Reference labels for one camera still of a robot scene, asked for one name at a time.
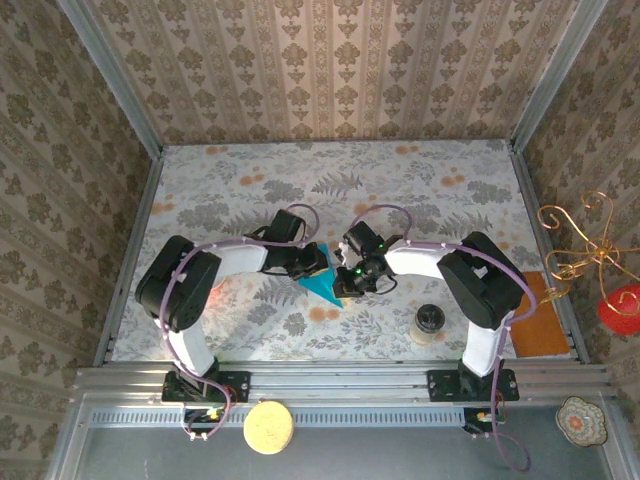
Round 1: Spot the aluminium corner post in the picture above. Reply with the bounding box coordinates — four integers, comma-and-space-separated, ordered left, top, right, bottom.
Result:
57, 0, 165, 157
510, 0, 609, 151

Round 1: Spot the teal square paper sheet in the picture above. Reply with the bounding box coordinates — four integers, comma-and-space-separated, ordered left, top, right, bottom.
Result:
298, 243, 346, 309

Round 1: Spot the grey slotted cable duct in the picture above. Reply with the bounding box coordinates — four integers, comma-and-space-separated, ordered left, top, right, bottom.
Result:
87, 405, 476, 429

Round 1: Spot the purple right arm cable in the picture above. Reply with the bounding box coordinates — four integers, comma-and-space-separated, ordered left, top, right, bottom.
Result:
349, 203, 539, 474

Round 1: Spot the red ball ornament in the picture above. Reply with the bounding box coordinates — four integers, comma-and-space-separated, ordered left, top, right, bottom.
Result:
597, 284, 640, 336

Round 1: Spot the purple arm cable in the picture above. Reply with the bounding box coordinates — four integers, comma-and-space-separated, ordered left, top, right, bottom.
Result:
164, 202, 321, 444
349, 203, 539, 474

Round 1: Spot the aluminium frame rail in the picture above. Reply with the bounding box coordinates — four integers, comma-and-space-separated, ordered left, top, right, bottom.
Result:
74, 360, 614, 401

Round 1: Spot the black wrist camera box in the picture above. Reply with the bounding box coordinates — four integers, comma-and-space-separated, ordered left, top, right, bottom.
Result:
268, 209, 305, 245
335, 221, 382, 261

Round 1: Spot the small patterned ceramic dish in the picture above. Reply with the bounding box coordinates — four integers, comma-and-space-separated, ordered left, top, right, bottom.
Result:
554, 395, 609, 447

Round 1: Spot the small black controller board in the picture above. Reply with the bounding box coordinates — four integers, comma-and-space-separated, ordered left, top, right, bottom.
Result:
180, 405, 226, 442
462, 407, 507, 436

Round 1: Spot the yellow round sponge disc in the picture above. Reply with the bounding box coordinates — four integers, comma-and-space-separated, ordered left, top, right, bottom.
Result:
242, 399, 296, 456

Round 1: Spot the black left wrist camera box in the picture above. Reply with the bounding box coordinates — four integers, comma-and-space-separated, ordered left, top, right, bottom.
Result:
268, 209, 305, 245

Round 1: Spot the glass jar with black lid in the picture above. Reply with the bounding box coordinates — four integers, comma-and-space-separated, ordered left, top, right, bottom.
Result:
408, 303, 447, 347

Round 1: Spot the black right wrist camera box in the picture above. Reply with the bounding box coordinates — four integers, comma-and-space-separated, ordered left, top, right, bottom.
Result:
335, 221, 382, 261

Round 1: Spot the gold wire ornament stand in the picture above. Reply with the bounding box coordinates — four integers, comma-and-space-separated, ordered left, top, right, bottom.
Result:
524, 189, 640, 317

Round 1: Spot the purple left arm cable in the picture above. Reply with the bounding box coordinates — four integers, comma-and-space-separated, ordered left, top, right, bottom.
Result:
164, 202, 321, 444

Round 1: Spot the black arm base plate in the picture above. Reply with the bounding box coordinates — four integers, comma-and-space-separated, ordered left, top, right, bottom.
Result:
160, 370, 252, 404
426, 368, 520, 403

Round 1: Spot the orange rectangular board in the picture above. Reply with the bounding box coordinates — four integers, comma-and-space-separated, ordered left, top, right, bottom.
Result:
509, 271, 571, 359

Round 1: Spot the aluminium side rail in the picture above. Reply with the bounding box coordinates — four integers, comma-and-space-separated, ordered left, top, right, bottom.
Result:
93, 149, 165, 369
507, 141, 591, 365

